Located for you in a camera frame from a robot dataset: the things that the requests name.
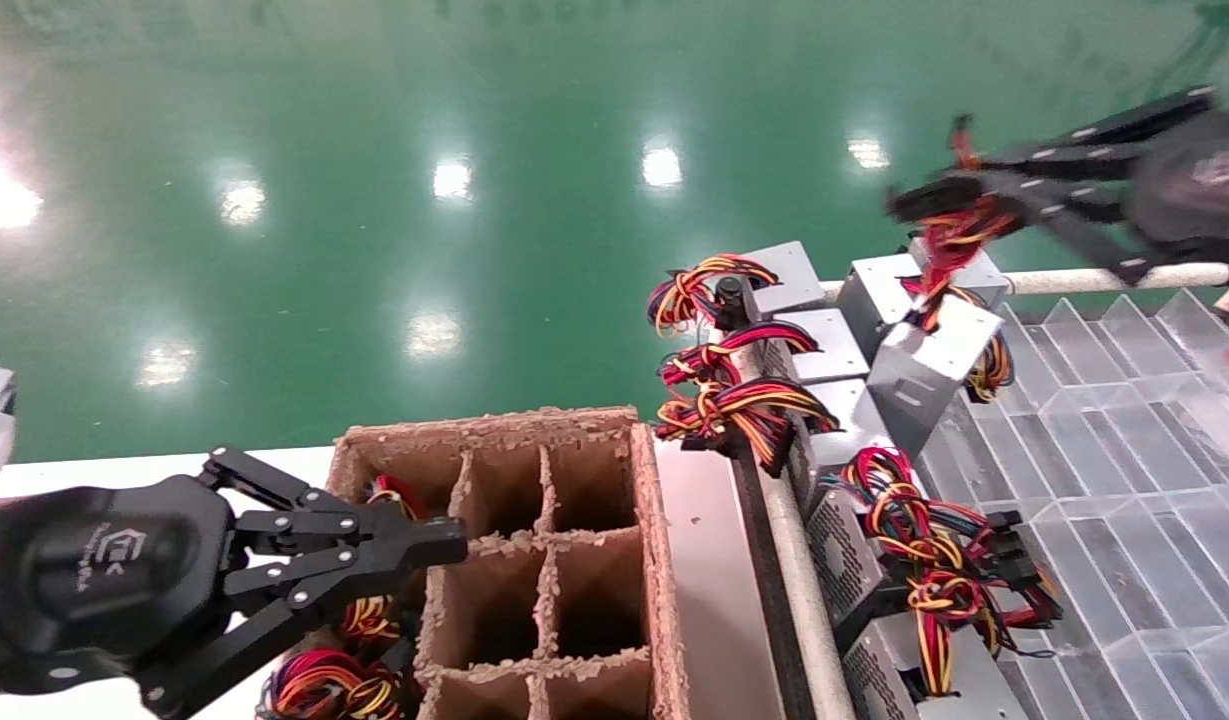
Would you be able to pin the stainless steel plate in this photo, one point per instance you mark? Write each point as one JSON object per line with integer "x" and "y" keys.
{"x": 709, "y": 560}

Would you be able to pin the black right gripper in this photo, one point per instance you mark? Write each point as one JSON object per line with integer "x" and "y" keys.
{"x": 1204, "y": 180}

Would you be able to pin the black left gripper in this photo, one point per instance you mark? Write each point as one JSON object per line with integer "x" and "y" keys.
{"x": 104, "y": 580}

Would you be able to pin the brown cardboard divider box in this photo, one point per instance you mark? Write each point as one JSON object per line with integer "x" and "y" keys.
{"x": 534, "y": 540}

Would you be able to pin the clear acrylic divider tray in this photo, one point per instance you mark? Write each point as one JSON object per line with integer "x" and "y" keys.
{"x": 1124, "y": 520}

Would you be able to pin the black cart edge strip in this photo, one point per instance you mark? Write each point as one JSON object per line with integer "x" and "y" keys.
{"x": 774, "y": 580}

